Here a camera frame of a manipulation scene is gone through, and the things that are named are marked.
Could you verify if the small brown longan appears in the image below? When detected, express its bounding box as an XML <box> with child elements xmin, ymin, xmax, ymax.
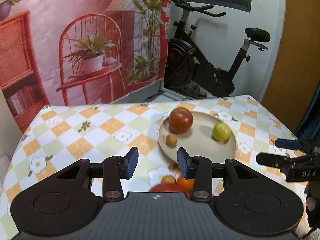
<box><xmin>161</xmin><ymin>176</ymin><xmax>176</xmax><ymax>184</ymax></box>
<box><xmin>165</xmin><ymin>134</ymin><xmax>177</xmax><ymax>148</ymax></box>

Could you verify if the small green apple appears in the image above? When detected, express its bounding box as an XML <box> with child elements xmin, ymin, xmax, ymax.
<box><xmin>212</xmin><ymin>122</ymin><xmax>231</xmax><ymax>141</ymax></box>

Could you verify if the wooden door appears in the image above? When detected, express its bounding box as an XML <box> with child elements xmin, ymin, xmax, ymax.
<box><xmin>262</xmin><ymin>0</ymin><xmax>319</xmax><ymax>131</ymax></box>

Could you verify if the gloved right hand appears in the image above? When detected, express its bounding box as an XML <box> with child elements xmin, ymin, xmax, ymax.
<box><xmin>304</xmin><ymin>180</ymin><xmax>320</xmax><ymax>229</ymax></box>

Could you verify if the checkered floral tablecloth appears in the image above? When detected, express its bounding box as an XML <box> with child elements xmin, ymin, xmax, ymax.
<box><xmin>1</xmin><ymin>95</ymin><xmax>301</xmax><ymax>239</ymax></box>

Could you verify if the orange tangerine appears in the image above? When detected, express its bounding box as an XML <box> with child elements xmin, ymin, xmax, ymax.
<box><xmin>176</xmin><ymin>176</ymin><xmax>195</xmax><ymax>198</ymax></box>

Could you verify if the black exercise bike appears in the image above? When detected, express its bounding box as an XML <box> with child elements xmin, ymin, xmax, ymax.
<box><xmin>163</xmin><ymin>0</ymin><xmax>272</xmax><ymax>98</ymax></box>

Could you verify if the pink printed backdrop cloth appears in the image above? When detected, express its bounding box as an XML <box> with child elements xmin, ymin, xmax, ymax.
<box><xmin>1</xmin><ymin>0</ymin><xmax>171</xmax><ymax>132</ymax></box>

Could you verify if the beige round plate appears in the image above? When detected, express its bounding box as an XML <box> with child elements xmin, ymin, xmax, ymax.
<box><xmin>158</xmin><ymin>112</ymin><xmax>236</xmax><ymax>163</ymax></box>

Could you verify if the dark red apple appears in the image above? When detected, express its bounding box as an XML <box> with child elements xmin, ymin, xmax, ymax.
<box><xmin>169</xmin><ymin>107</ymin><xmax>194</xmax><ymax>134</ymax></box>

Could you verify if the bright red apple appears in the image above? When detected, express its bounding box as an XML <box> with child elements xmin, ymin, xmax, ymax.
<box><xmin>149</xmin><ymin>183</ymin><xmax>186</xmax><ymax>193</ymax></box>

